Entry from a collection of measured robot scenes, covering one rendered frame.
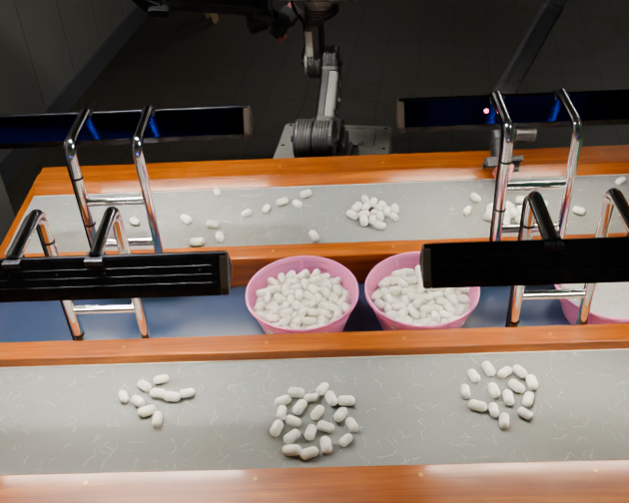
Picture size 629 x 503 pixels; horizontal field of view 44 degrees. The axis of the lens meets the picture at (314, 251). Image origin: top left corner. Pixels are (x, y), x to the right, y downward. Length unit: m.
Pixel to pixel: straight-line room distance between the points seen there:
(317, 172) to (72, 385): 0.93
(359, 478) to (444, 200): 0.95
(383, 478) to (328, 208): 0.90
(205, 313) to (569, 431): 0.89
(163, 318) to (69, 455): 0.47
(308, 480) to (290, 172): 1.05
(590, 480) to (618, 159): 1.13
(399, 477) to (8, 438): 0.78
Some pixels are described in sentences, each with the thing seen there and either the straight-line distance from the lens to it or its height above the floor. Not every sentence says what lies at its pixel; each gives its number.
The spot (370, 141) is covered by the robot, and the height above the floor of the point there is 0.47.
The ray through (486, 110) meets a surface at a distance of 1.89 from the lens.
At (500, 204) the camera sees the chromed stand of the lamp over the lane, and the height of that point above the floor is 0.92.
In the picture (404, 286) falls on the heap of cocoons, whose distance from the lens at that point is 1.87.
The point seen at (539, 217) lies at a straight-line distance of 1.49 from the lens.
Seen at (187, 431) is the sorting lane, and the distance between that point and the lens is 1.61.
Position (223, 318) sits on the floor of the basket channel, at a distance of 1.92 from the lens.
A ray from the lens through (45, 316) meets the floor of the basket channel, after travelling 2.06.
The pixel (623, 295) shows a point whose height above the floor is 0.73.
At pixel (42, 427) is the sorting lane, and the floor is 0.74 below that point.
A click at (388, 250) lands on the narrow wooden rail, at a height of 0.77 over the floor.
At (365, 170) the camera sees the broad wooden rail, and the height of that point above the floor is 0.76.
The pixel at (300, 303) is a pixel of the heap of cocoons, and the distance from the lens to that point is 1.83.
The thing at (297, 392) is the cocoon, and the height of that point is 0.76.
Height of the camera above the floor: 1.97
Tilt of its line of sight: 38 degrees down
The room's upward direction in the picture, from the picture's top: 4 degrees counter-clockwise
